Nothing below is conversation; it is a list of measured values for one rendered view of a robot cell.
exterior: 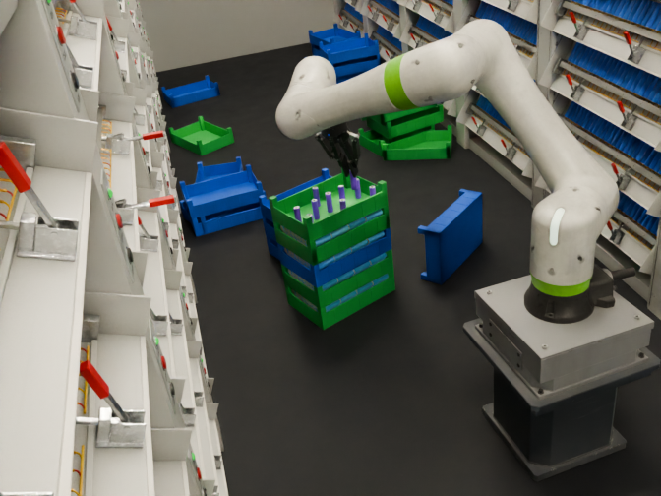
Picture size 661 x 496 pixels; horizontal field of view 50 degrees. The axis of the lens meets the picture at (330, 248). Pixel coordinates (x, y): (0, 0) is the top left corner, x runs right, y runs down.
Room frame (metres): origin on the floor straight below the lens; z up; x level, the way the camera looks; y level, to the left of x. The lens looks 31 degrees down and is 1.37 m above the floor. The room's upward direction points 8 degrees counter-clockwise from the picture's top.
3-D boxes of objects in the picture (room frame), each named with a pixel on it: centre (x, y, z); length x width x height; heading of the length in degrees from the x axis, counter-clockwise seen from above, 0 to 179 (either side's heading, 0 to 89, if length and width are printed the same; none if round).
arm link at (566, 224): (1.25, -0.49, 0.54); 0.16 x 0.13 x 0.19; 142
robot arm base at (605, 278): (1.25, -0.54, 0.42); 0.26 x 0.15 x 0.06; 100
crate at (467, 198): (2.05, -0.41, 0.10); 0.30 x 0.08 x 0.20; 139
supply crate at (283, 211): (1.93, -0.01, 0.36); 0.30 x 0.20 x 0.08; 123
